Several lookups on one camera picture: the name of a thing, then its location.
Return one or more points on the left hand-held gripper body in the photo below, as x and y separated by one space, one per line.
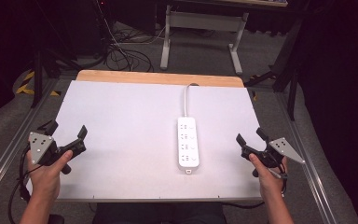
38 146

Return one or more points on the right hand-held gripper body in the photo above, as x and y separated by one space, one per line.
284 149

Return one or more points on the person's left hand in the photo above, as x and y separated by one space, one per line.
45 179

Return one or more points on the person's right hand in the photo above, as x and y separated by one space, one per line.
268 180

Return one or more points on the white table mat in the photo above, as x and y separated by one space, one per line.
121 140

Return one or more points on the yellow black floor tape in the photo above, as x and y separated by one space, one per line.
28 85

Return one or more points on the black metal stand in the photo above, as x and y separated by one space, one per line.
38 74
287 74

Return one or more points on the white power strip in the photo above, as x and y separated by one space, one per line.
188 146

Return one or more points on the black curtain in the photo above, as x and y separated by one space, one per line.
341 93
0 46

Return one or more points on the aluminium floor rail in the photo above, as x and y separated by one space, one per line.
9 152
307 168

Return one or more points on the white metal desk frame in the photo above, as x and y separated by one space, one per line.
203 21

